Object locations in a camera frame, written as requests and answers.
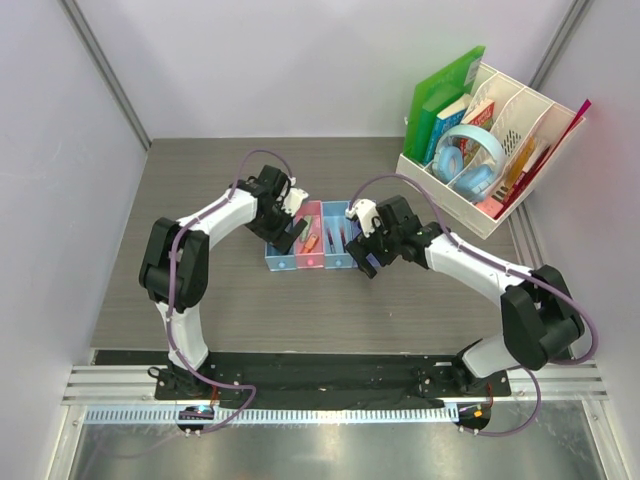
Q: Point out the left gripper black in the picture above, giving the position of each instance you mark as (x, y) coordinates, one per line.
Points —
(281, 239)

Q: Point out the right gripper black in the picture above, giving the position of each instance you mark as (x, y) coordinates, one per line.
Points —
(361, 246)

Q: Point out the purple plastic bin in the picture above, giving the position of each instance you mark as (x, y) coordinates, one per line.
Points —
(359, 251)

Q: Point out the pink plastic bin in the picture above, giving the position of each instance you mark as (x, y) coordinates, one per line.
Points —
(315, 259)

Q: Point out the light blue bin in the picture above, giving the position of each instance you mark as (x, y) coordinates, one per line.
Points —
(334, 217)
(279, 262)

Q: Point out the light blue front bin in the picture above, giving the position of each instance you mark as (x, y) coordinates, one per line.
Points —
(279, 262)

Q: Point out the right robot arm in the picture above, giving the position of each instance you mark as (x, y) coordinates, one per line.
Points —
(538, 323)

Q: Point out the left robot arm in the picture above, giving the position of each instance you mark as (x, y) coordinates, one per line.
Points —
(175, 266)

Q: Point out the pink eraser block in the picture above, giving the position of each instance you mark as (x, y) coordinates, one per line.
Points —
(491, 207)

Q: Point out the white desk file organizer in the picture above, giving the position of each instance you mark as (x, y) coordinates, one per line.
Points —
(479, 143)

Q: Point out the blue spine book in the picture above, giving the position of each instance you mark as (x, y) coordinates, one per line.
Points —
(446, 118)

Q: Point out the red transparent folder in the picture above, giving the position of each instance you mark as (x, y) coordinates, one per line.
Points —
(525, 179)

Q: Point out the yellow booklet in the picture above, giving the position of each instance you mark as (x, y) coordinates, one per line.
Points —
(518, 164)

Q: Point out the green plastic folder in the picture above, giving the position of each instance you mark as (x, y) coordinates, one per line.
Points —
(434, 94)

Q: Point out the red cover book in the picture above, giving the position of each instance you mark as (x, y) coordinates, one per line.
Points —
(481, 116)

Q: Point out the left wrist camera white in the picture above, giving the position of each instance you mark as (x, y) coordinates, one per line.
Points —
(293, 199)

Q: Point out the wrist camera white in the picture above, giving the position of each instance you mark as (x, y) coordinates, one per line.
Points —
(365, 213)
(293, 199)

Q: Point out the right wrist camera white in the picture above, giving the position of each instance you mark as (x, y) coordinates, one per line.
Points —
(365, 213)

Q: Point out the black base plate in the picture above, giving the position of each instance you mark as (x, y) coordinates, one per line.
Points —
(288, 381)

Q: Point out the white slotted cable duct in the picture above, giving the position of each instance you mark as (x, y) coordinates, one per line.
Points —
(186, 415)

